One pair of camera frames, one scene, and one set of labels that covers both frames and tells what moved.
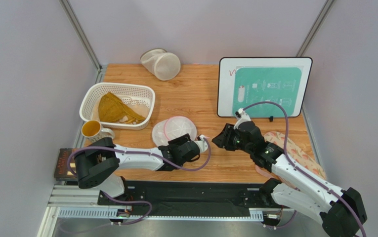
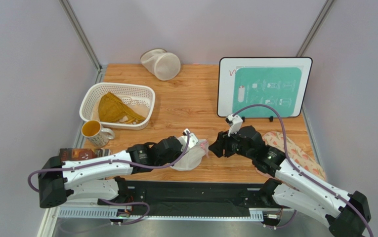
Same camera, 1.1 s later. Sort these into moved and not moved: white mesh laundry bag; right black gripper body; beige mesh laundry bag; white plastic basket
Moved: white mesh laundry bag
Not moved: beige mesh laundry bag; white plastic basket; right black gripper body
